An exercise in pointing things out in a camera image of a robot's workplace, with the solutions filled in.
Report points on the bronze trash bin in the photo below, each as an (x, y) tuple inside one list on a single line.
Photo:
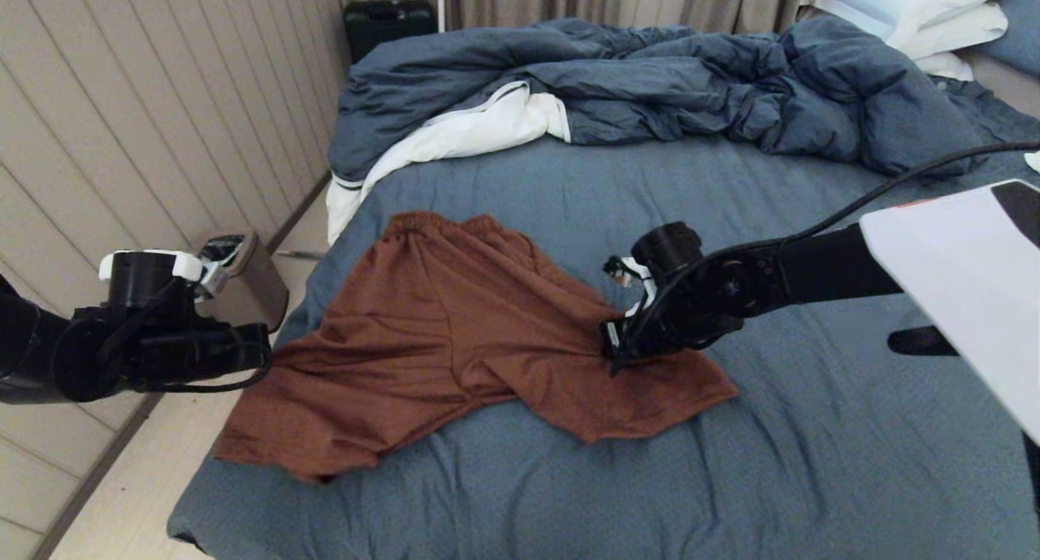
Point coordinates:
[(260, 284)]

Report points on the beige headboard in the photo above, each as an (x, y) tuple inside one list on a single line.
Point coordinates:
[(1007, 82)]

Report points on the black suitcase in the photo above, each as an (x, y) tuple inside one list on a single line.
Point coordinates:
[(388, 28)]

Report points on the crumpled blue duvet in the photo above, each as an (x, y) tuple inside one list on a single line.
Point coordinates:
[(650, 80)]

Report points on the blue bed sheet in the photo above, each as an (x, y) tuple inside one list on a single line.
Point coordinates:
[(812, 462)]

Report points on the blue pillow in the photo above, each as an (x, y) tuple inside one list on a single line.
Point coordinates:
[(1020, 30)]

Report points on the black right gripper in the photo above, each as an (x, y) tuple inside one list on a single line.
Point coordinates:
[(682, 316)]

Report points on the black bin liner bag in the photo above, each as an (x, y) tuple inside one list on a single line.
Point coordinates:
[(226, 247)]

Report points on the black and orange left arm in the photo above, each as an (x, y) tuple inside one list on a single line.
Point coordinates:
[(24, 357)]

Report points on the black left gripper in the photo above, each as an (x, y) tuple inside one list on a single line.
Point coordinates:
[(162, 349)]

